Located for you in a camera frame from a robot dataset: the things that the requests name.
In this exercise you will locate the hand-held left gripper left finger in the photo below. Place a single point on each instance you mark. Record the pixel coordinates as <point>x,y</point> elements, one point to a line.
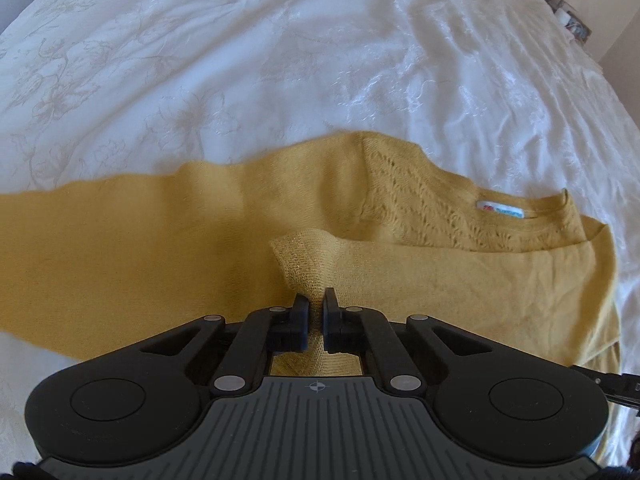
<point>302,325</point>

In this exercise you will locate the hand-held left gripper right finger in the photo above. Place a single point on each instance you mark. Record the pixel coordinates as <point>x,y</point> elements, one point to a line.
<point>328,327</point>

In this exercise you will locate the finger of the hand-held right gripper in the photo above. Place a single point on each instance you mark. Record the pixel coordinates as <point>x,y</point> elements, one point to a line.
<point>612,384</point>

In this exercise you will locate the yellow knit sweater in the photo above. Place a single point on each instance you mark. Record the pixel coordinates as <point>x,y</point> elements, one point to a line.
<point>200,235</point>

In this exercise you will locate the white embroidered bedspread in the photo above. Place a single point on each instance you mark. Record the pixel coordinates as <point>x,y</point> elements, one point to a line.
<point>250,60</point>

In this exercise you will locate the wooden picture frame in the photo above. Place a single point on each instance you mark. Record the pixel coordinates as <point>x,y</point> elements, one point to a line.
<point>579,31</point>

